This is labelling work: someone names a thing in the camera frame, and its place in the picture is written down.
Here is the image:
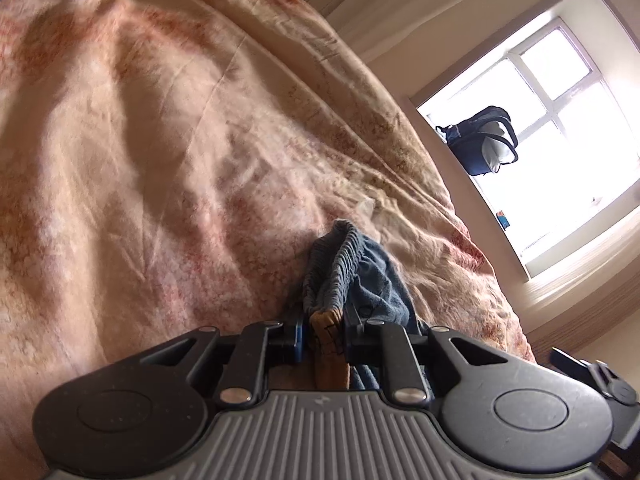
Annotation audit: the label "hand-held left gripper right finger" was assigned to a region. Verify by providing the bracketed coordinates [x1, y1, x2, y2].
[343, 316, 508, 406]

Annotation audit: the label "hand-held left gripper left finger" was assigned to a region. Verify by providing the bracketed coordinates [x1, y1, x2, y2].
[134, 317, 307, 407]

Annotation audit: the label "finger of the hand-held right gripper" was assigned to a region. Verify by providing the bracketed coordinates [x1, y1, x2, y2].
[549, 347, 637, 408]

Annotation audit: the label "blue pants with orange print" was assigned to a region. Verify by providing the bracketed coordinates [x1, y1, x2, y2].
[287, 219, 422, 392]

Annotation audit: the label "pink floral bed blanket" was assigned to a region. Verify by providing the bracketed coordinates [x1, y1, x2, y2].
[0, 0, 537, 480]

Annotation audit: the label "white framed window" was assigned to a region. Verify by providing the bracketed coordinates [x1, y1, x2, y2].
[404, 0, 640, 291]

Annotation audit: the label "dark blue backpack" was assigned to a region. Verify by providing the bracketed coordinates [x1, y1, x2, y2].
[435, 105, 519, 177]

